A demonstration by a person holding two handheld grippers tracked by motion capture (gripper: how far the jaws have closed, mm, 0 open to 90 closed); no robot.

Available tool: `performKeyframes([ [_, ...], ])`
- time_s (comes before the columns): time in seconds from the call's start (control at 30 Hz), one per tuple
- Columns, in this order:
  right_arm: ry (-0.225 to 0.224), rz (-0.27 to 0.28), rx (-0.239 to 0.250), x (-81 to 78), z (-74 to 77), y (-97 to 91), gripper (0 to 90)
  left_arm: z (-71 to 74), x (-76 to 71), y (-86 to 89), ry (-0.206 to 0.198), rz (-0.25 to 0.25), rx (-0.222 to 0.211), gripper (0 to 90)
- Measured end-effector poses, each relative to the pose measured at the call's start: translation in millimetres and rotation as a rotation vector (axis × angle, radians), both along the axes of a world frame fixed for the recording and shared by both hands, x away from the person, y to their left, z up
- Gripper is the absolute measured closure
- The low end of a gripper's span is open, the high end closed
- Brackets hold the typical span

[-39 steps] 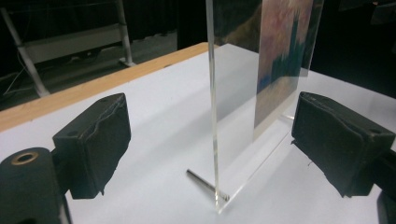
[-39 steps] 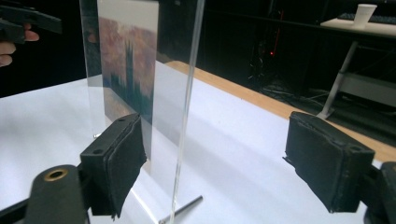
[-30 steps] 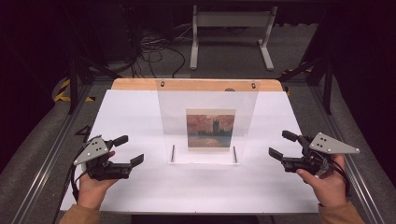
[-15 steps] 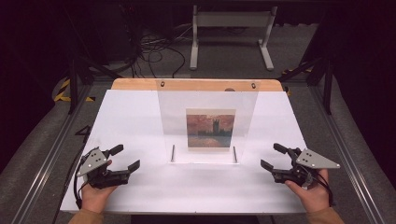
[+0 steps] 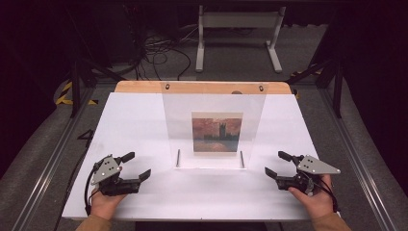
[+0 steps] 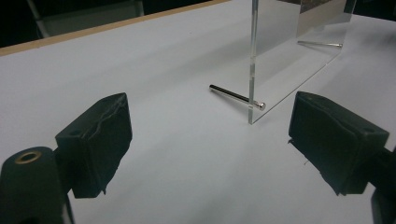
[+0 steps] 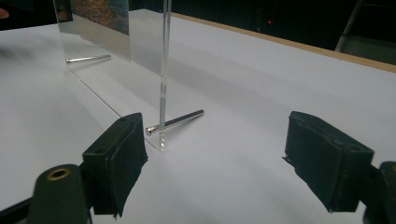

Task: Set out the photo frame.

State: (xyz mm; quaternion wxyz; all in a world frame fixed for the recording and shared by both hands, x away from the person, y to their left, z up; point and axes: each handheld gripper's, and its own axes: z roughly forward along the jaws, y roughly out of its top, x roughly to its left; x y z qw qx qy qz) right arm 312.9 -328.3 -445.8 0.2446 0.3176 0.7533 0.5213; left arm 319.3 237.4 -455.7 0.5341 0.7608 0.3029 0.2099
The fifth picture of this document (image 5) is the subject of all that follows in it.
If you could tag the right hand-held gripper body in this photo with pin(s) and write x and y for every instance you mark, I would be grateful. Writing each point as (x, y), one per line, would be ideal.
(317, 166)

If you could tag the person's left hand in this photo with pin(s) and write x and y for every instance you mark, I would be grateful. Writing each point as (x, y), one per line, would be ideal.
(104, 205)

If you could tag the person's right hand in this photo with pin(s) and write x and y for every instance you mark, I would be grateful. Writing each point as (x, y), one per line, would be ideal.
(316, 202)

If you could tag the white board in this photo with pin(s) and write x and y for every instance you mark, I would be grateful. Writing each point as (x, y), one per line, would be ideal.
(128, 128)

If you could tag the white metal stand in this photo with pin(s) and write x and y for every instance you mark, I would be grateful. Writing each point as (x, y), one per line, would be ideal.
(239, 20)

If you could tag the black metal stand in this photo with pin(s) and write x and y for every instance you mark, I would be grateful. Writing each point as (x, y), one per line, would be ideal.
(76, 86)
(336, 83)

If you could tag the painting picture card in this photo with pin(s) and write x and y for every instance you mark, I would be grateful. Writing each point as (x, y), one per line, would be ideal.
(216, 133)

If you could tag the clear acrylic photo frame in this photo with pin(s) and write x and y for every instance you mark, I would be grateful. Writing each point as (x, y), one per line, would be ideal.
(179, 112)

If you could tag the yellow black floor tape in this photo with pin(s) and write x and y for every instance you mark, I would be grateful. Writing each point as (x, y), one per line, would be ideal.
(64, 93)
(304, 72)

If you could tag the aluminium floor rail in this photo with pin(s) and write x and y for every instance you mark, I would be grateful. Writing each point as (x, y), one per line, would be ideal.
(54, 160)
(359, 154)

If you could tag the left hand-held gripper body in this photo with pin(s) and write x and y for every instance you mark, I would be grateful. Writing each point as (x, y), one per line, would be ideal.
(106, 170)

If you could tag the wooden table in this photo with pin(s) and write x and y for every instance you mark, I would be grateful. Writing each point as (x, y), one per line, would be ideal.
(134, 87)

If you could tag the black tape floor mark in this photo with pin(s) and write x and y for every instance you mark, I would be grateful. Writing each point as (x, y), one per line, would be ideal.
(86, 136)

